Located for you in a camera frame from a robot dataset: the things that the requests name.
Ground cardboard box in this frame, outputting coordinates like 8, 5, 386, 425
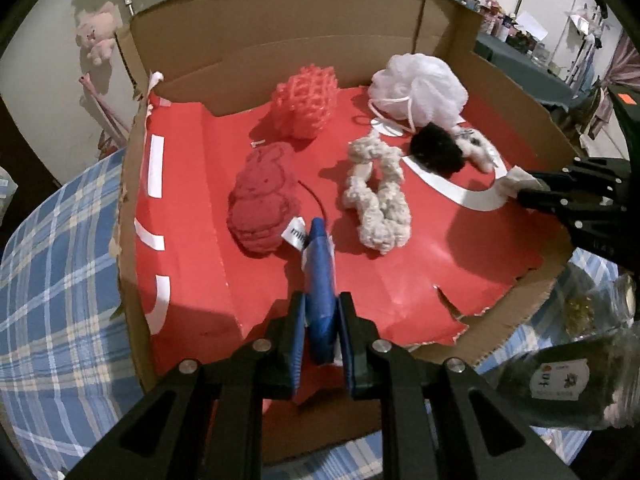
114, 0, 587, 467

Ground red paper box liner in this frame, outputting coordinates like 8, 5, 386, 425
132, 71, 546, 406

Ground blue tube object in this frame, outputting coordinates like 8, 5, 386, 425
301, 217, 337, 365

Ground mesh bath loofah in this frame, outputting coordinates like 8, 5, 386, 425
369, 53, 469, 134

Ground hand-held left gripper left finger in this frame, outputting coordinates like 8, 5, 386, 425
65, 291, 308, 480

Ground pink plastic rods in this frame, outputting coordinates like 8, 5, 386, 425
78, 72, 132, 149

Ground blue plaid tablecloth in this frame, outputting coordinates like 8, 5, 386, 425
0, 147, 640, 480

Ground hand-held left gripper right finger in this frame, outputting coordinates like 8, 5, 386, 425
340, 291, 578, 480

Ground row of small bottles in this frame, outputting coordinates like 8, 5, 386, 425
360, 0, 557, 59

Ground white fluffy bunny hair clip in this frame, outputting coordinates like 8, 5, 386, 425
450, 127, 500, 174

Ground black fluffy pom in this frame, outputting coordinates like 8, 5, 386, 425
410, 122, 466, 179

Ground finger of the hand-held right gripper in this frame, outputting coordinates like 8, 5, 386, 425
516, 190, 630, 262
530, 157, 622, 193

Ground dark green covered table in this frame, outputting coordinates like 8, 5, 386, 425
474, 35, 577, 107

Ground red plush bear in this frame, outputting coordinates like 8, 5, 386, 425
227, 141, 307, 259

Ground large glass jar of tea leaves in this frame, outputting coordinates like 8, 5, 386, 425
492, 330, 640, 432

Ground pink plush toy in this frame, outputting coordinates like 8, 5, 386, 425
75, 1, 124, 66

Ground small glass jar of capsules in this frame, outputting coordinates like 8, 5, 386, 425
562, 262, 640, 337

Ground white cotton pad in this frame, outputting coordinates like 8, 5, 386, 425
497, 166, 537, 202

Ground coral foam mesh sleeve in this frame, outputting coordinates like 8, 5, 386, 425
272, 63, 341, 140

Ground pale pink curtain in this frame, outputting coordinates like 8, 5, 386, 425
592, 35, 639, 139

